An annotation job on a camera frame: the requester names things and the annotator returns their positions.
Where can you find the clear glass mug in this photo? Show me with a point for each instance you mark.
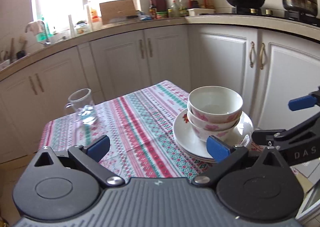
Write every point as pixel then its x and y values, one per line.
pixel 81 102

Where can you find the patterned red green tablecloth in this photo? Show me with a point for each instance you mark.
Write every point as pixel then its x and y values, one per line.
pixel 139 126

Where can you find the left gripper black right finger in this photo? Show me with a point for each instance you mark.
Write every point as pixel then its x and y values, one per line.
pixel 218 149

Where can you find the white kitchen cabinets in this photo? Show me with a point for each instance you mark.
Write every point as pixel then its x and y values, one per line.
pixel 267 68

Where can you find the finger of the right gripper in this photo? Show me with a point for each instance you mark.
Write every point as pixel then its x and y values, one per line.
pixel 272 135
pixel 304 102

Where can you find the clear oil bottle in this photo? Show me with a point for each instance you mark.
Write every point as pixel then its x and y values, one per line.
pixel 175 12

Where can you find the dark sauce bottle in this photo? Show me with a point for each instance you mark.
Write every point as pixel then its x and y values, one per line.
pixel 152 10

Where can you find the white bowl pink flowers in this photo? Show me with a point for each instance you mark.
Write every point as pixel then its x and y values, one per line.
pixel 215 104

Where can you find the white ceramic bowl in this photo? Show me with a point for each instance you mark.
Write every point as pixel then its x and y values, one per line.
pixel 211 126

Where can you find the knife block with knives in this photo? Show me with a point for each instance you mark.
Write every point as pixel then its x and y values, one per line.
pixel 161 5

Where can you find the kitchen faucet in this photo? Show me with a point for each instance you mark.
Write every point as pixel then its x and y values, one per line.
pixel 38 27

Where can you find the wooden cutting board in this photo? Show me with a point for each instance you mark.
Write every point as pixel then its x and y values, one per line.
pixel 116 9

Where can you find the small white bowl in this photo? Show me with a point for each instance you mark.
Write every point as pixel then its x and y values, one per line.
pixel 223 135

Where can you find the white rectangular tray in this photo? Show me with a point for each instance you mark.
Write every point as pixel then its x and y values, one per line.
pixel 200 12

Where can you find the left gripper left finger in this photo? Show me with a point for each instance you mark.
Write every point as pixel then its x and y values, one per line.
pixel 99 148

